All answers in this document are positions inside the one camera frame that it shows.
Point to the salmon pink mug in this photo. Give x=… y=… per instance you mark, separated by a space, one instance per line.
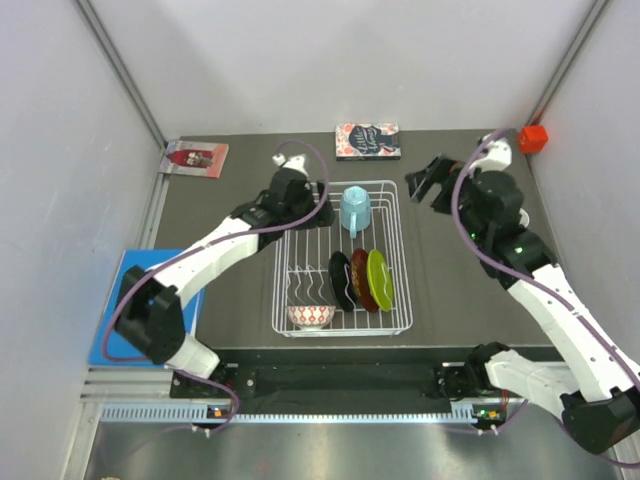
x=524 y=218

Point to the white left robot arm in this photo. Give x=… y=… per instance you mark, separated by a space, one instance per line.
x=149 y=313

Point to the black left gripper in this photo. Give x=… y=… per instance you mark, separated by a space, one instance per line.
x=325 y=216

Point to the red cube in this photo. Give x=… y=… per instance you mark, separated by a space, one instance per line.
x=532 y=139

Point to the light blue mug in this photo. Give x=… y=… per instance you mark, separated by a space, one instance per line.
x=355 y=210

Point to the grey slotted cable duct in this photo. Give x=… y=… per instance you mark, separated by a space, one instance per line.
x=201 y=413

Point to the lime green plate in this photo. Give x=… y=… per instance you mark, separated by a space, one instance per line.
x=380 y=280

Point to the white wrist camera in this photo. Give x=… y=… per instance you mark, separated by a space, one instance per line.
x=296 y=162
x=495 y=156

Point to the red patterned white bowl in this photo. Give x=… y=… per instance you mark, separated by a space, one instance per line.
x=313 y=317

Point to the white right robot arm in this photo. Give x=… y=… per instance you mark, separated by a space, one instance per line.
x=596 y=396

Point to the pink cover book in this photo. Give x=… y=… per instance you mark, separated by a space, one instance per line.
x=194 y=158

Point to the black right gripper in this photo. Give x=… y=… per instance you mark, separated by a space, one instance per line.
x=441 y=170

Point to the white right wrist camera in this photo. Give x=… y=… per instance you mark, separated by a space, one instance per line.
x=495 y=156

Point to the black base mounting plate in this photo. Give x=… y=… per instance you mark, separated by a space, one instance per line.
x=432 y=372

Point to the white wire dish rack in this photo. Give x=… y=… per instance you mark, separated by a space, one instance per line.
x=302 y=257

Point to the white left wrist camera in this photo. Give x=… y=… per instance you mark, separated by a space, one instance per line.
x=296 y=162

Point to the dark red plate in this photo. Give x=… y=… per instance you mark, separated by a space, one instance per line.
x=358 y=267

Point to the floral Little Women book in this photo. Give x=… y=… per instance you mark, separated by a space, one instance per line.
x=367 y=141

